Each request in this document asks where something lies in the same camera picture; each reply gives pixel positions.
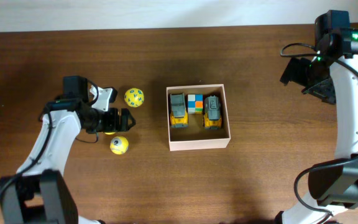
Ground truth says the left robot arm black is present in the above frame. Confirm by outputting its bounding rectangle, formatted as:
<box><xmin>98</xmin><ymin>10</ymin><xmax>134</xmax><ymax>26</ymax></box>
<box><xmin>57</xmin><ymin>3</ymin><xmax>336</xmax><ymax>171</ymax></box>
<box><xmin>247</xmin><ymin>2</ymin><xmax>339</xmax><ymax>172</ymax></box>
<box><xmin>0</xmin><ymin>76</ymin><xmax>135</xmax><ymax>223</ymax></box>

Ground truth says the pink cardboard box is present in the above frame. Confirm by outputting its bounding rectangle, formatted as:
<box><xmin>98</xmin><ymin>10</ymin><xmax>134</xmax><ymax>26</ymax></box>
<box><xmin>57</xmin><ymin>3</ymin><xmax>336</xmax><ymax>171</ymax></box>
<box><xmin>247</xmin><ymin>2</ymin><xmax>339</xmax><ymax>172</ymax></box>
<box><xmin>166</xmin><ymin>84</ymin><xmax>231</xmax><ymax>151</ymax></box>

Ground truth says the multicolour puzzle cube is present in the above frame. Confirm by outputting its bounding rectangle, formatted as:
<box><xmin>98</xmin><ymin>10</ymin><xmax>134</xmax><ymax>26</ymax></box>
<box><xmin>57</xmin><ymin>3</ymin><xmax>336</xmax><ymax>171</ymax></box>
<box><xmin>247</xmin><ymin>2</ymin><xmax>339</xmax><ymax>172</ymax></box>
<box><xmin>187</xmin><ymin>94</ymin><xmax>203</xmax><ymax>114</ymax></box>

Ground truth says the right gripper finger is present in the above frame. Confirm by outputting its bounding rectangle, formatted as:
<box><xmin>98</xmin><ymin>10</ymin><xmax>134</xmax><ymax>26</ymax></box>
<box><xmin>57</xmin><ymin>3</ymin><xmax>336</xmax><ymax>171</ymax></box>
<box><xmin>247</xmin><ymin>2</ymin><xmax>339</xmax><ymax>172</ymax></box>
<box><xmin>280</xmin><ymin>58</ymin><xmax>311</xmax><ymax>86</ymax></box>
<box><xmin>301</xmin><ymin>77</ymin><xmax>336</xmax><ymax>105</ymax></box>

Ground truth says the yellow ball with blue letters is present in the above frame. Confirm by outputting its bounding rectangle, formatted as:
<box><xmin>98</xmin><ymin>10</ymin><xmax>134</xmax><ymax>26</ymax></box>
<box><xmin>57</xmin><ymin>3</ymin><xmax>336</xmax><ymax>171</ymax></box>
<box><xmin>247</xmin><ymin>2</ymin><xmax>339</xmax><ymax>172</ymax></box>
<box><xmin>124</xmin><ymin>88</ymin><xmax>144</xmax><ymax>108</ymax></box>

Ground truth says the yellow one-eyed ball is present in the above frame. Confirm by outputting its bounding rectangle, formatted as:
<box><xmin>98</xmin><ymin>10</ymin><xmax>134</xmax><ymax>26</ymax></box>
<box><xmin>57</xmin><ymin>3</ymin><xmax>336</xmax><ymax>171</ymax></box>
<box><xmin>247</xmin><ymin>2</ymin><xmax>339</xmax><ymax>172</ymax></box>
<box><xmin>110</xmin><ymin>136</ymin><xmax>129</xmax><ymax>155</ymax></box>

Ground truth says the yellow grey toy truck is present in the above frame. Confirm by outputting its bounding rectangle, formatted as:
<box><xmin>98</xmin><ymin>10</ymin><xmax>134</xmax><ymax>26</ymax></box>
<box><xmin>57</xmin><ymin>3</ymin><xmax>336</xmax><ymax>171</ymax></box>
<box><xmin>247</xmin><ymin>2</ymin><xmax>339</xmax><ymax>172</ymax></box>
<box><xmin>203</xmin><ymin>96</ymin><xmax>222</xmax><ymax>129</ymax></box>
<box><xmin>170</xmin><ymin>93</ymin><xmax>188</xmax><ymax>128</ymax></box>

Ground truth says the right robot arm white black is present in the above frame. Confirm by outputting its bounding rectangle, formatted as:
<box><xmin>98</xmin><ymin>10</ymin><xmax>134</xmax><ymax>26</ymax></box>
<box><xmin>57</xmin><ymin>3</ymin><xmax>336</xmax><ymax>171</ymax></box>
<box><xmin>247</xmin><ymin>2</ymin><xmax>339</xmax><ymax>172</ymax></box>
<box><xmin>275</xmin><ymin>10</ymin><xmax>358</xmax><ymax>223</ymax></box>

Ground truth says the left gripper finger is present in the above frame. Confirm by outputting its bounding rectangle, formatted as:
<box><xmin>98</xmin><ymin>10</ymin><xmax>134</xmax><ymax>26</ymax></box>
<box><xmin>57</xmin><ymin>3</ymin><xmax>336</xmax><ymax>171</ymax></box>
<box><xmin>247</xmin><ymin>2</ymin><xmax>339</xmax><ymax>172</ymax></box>
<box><xmin>121</xmin><ymin>108</ymin><xmax>136</xmax><ymax>131</ymax></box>
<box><xmin>103</xmin><ymin>87</ymin><xmax>117</xmax><ymax>103</ymax></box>

